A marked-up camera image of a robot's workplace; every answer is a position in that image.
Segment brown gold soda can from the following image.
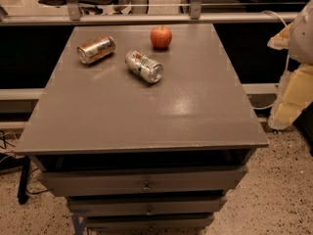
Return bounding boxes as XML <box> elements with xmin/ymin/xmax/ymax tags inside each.
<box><xmin>77</xmin><ymin>35</ymin><xmax>115</xmax><ymax>65</ymax></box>

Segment grey drawer cabinet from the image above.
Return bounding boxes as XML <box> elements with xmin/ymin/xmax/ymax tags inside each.
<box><xmin>14</xmin><ymin>23</ymin><xmax>270</xmax><ymax>235</ymax></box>

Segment middle grey drawer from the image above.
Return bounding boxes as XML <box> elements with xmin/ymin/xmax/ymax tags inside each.
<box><xmin>67</xmin><ymin>195</ymin><xmax>226</xmax><ymax>216</ymax></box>

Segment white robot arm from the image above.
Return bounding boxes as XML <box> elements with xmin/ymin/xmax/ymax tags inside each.
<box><xmin>267</xmin><ymin>0</ymin><xmax>313</xmax><ymax>130</ymax></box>

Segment white cable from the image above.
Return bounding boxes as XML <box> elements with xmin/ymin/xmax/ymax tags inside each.
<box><xmin>250</xmin><ymin>10</ymin><xmax>291</xmax><ymax>111</ymax></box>

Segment black floor cables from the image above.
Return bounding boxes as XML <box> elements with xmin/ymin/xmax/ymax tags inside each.
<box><xmin>0</xmin><ymin>129</ymin><xmax>50</xmax><ymax>206</ymax></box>

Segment silver green 7up can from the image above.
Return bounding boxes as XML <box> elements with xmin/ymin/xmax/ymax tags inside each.
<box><xmin>125</xmin><ymin>50</ymin><xmax>163</xmax><ymax>83</ymax></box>

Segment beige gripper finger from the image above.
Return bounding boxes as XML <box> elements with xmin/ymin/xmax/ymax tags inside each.
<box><xmin>267</xmin><ymin>23</ymin><xmax>292</xmax><ymax>50</ymax></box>
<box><xmin>268</xmin><ymin>64</ymin><xmax>313</xmax><ymax>130</ymax></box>

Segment grey drawer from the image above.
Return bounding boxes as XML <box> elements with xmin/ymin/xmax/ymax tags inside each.
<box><xmin>86</xmin><ymin>213</ymin><xmax>214</xmax><ymax>231</ymax></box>
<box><xmin>39</xmin><ymin>165</ymin><xmax>247</xmax><ymax>197</ymax></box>
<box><xmin>67</xmin><ymin>195</ymin><xmax>226</xmax><ymax>216</ymax></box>

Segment metal window rail frame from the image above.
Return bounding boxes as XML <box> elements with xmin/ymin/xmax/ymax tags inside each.
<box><xmin>0</xmin><ymin>0</ymin><xmax>312</xmax><ymax>26</ymax></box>

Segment top grey drawer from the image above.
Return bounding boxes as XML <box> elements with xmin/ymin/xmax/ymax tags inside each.
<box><xmin>39</xmin><ymin>165</ymin><xmax>247</xmax><ymax>197</ymax></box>

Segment bottom grey drawer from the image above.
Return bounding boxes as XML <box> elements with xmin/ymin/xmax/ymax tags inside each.
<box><xmin>86</xmin><ymin>213</ymin><xmax>214</xmax><ymax>231</ymax></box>

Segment red apple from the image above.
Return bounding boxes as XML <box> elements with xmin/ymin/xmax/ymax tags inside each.
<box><xmin>150</xmin><ymin>25</ymin><xmax>172</xmax><ymax>49</ymax></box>

